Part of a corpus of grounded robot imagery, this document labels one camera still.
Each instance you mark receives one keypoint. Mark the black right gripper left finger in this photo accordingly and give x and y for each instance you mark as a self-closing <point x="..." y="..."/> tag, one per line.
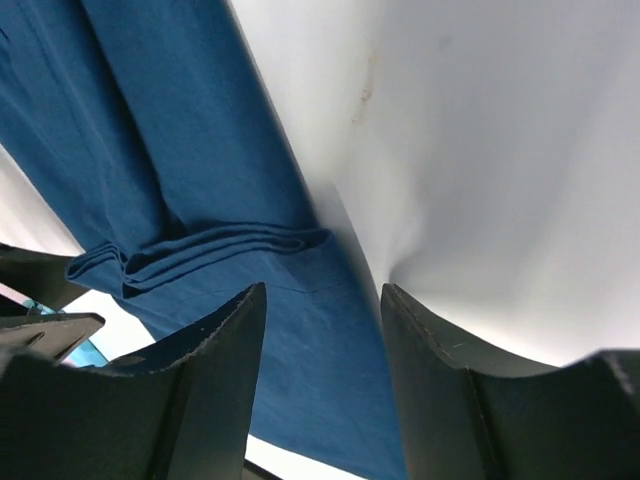
<point x="177" y="409"/>

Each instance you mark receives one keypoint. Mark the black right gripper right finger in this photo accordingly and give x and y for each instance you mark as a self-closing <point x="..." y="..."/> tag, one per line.
<point x="470" y="410"/>

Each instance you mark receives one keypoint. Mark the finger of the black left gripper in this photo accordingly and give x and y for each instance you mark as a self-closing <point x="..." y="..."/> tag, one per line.
<point x="54" y="336"/>
<point x="39" y="276"/>

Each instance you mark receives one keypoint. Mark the navy blue t shirt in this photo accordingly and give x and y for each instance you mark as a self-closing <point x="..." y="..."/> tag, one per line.
<point x="146" y="129"/>

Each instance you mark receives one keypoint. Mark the folded turquoise t shirt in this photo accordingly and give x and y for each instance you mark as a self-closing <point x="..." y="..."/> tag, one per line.
<point x="84" y="355"/>

